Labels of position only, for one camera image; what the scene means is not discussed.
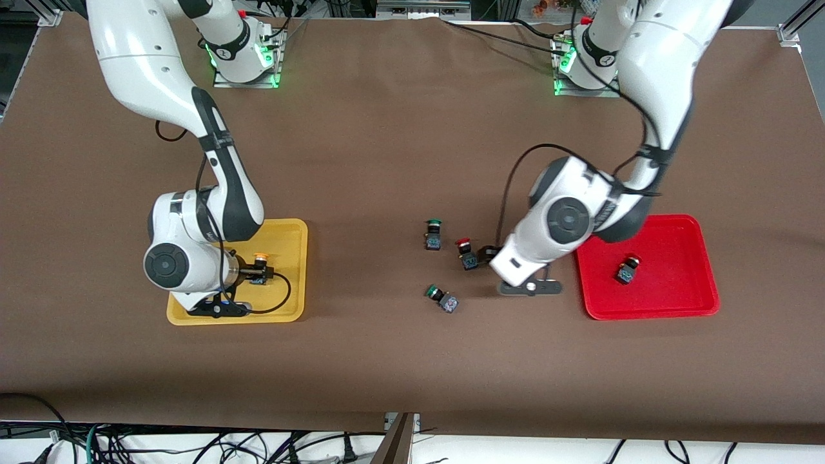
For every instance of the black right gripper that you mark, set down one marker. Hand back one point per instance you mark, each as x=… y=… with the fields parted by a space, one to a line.
x=247 y=276

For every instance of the red cap push button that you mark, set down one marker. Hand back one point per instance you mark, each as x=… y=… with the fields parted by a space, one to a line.
x=624 y=276
x=467 y=260

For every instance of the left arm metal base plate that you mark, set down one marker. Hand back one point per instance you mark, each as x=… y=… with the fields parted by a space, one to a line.
x=567 y=87

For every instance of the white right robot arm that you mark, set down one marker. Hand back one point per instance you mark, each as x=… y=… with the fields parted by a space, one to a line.
x=135 y=58

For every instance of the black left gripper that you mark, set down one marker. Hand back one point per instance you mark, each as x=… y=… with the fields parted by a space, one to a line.
x=491 y=251

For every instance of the green cap push button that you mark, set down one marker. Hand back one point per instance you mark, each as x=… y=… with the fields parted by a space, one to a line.
x=432 y=241
x=449 y=303

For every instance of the grey metal rail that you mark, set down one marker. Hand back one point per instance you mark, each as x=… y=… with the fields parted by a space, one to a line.
x=422 y=8

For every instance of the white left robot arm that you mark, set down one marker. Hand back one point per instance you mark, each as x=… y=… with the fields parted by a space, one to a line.
x=664 y=58

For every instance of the brown table cover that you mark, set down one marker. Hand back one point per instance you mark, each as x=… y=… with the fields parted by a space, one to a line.
x=412 y=129

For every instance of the yellow plastic tray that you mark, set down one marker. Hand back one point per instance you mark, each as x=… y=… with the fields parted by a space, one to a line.
x=293 y=238

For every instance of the aluminium frame profile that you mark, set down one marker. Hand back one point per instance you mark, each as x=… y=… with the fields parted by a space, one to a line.
x=48 y=14
x=796 y=29

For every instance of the yellow cap push button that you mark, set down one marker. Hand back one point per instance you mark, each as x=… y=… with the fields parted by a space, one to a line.
x=260 y=258

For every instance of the red plastic tray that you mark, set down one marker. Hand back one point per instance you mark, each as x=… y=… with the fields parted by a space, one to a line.
x=677 y=283

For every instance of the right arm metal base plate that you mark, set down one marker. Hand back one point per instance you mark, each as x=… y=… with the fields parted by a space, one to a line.
x=258 y=84

